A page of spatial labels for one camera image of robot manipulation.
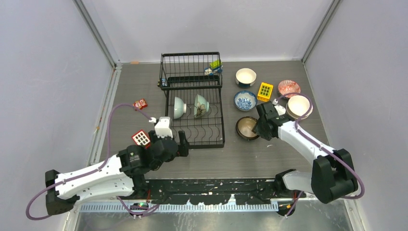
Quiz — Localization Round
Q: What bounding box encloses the brown patterned band bowl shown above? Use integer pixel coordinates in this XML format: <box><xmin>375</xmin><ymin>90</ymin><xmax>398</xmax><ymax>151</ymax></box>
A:
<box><xmin>235</xmin><ymin>116</ymin><xmax>259</xmax><ymax>141</ymax></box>

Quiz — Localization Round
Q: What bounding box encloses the beige bowl with brown markings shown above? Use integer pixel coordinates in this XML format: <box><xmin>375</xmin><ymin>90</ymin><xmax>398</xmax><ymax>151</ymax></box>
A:
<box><xmin>286</xmin><ymin>107</ymin><xmax>309</xmax><ymax>120</ymax></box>

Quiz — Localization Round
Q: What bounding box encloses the white blue floral bowl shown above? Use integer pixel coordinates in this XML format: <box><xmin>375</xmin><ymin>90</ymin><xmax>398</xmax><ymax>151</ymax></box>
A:
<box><xmin>233</xmin><ymin>90</ymin><xmax>257</xmax><ymax>112</ymax></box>

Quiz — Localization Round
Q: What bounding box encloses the beige bowl with flower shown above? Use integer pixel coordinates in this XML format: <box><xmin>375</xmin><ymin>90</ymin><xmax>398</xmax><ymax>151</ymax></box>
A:
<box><xmin>286</xmin><ymin>95</ymin><xmax>313</xmax><ymax>115</ymax></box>

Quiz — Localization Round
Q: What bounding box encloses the light blue dotted bowl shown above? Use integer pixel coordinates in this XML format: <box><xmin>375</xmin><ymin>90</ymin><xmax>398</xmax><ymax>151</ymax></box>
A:
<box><xmin>173</xmin><ymin>97</ymin><xmax>187</xmax><ymax>119</ymax></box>

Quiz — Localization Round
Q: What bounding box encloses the red white patterned bowl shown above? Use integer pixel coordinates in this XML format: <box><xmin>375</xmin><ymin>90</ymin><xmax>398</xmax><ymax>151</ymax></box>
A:
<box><xmin>278</xmin><ymin>80</ymin><xmax>301</xmax><ymax>99</ymax></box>

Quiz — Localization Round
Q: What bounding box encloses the pale green ceramic bowl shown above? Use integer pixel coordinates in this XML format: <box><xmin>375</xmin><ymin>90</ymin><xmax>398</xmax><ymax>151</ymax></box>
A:
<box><xmin>194</xmin><ymin>94</ymin><xmax>210</xmax><ymax>119</ymax></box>

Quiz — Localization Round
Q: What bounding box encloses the teal bowl white inside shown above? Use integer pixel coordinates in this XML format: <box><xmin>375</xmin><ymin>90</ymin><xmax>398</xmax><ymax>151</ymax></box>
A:
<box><xmin>235</xmin><ymin>68</ymin><xmax>257</xmax><ymax>88</ymax></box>

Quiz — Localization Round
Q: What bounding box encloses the black wire dish rack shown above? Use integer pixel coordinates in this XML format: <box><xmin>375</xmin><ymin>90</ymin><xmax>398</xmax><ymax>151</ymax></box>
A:
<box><xmin>159</xmin><ymin>51</ymin><xmax>225</xmax><ymax>149</ymax></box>

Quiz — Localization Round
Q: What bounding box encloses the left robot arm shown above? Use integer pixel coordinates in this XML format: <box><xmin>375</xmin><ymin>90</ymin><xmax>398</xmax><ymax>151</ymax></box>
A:
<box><xmin>45</xmin><ymin>130</ymin><xmax>190</xmax><ymax>216</ymax></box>

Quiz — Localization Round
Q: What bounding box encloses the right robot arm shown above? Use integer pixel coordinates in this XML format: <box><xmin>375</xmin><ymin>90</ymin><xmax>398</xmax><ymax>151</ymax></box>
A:
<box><xmin>253</xmin><ymin>102</ymin><xmax>364</xmax><ymax>204</ymax></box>

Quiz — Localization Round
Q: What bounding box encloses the red white window block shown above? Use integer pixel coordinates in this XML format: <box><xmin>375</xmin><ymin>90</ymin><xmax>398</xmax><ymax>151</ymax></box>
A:
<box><xmin>131</xmin><ymin>129</ymin><xmax>151</xmax><ymax>148</ymax></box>

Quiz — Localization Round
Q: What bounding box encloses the yellow window toy block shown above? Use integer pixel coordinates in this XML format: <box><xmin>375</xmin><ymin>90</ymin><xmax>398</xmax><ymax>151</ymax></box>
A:
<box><xmin>256</xmin><ymin>82</ymin><xmax>274</xmax><ymax>102</ymax></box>

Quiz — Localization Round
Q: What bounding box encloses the small red flower toy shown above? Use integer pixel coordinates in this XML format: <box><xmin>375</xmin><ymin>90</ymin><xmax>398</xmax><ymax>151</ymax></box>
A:
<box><xmin>133</xmin><ymin>98</ymin><xmax>148</xmax><ymax>110</ymax></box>

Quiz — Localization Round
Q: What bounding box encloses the green blue toy car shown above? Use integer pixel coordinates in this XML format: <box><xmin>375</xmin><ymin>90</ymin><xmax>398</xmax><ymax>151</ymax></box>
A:
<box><xmin>204</xmin><ymin>59</ymin><xmax>223</xmax><ymax>76</ymax></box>

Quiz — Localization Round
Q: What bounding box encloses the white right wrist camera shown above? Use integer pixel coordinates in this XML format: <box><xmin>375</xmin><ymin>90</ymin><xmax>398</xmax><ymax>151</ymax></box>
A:
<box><xmin>272</xmin><ymin>99</ymin><xmax>286</xmax><ymax>116</ymax></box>

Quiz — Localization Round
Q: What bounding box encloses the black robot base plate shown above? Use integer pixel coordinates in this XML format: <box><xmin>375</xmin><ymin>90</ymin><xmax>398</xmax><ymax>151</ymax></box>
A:
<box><xmin>116</xmin><ymin>178</ymin><xmax>307</xmax><ymax>206</ymax></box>

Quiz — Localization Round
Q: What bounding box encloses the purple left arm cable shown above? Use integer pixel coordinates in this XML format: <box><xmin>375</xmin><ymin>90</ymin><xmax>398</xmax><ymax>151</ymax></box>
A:
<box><xmin>25</xmin><ymin>103</ymin><xmax>160</xmax><ymax>220</ymax></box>

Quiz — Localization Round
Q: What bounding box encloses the perforated metal rail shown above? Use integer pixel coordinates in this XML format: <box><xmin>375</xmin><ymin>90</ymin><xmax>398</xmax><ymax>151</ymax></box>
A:
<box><xmin>79</xmin><ymin>200</ymin><xmax>279</xmax><ymax>213</ymax></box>

